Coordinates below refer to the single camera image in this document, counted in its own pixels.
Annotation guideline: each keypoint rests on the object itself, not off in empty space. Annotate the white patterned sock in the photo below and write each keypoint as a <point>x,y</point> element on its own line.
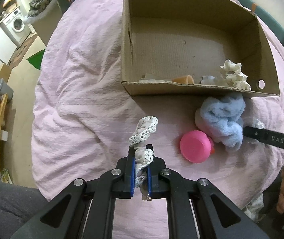
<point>256,123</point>

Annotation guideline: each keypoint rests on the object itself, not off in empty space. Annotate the orange small cup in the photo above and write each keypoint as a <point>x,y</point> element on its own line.
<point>187,79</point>

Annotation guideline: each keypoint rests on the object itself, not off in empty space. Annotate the pink rubber duck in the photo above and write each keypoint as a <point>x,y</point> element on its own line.
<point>196,146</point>

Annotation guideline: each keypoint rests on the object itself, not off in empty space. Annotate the brown cardboard box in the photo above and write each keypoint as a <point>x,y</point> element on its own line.
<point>165,39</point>

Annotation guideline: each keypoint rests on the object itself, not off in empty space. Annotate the beige laundry bin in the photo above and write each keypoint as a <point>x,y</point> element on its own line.
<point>46,25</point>

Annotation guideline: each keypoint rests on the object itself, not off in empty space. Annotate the small cardboard box on floor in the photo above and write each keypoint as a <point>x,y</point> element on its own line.
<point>5,72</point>

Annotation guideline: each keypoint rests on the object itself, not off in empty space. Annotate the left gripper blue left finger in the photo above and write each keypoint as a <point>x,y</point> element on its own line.
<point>132,170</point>

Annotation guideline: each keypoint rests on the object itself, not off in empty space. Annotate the grey small bin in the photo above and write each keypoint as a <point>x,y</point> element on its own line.
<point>6,89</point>

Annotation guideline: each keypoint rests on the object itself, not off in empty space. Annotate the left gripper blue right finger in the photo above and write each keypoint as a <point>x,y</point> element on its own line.
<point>149,181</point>

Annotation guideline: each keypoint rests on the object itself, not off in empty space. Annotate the cream white scrunchie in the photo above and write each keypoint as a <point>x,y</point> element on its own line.
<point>232,73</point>

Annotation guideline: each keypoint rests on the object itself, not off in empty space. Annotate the green plastic dustpan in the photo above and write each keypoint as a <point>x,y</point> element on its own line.
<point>36,59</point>

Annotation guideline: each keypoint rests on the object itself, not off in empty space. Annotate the patterned floor mat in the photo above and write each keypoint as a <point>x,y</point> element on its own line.
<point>20,52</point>

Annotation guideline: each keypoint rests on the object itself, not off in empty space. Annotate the light blue fluffy cloth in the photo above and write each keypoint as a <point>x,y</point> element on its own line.
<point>221,120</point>

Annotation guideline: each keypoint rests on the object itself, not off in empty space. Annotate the beige lace scrunchie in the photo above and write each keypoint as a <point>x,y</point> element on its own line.
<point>143,155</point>

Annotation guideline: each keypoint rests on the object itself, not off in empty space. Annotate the white washing machine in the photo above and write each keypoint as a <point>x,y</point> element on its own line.
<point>15,28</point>

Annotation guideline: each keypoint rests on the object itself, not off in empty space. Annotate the teal headboard cushion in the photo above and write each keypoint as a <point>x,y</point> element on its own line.
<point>274,26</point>

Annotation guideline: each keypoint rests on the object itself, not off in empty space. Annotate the pink bed duvet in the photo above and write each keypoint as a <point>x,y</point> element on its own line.
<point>83,117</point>

